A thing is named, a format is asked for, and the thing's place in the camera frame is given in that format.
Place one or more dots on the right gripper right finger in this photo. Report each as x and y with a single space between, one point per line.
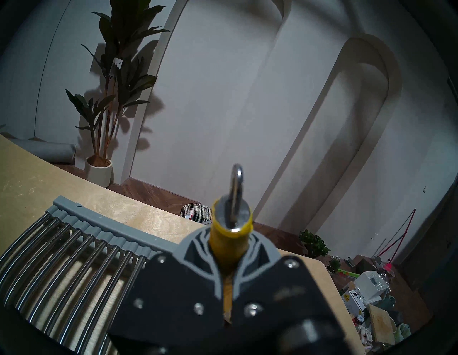
279 297

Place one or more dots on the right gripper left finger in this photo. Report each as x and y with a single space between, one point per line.
171 300

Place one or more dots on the bushy small potted plant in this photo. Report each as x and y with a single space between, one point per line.
314 244

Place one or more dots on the tiny potted plant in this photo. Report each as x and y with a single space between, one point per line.
334 264

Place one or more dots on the green plastic stick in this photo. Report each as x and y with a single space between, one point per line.
347 273

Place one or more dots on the white cardboard box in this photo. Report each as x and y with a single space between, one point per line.
352 302

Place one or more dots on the woven wicker basket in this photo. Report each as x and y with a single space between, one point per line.
195 213

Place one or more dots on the white kitchen appliance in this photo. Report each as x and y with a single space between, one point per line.
370 286

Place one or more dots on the wooden cutting board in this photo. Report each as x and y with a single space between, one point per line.
381 324

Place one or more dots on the grey dish drying rack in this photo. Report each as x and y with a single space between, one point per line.
71 257

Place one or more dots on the tall potted plant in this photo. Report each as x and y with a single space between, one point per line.
121 53

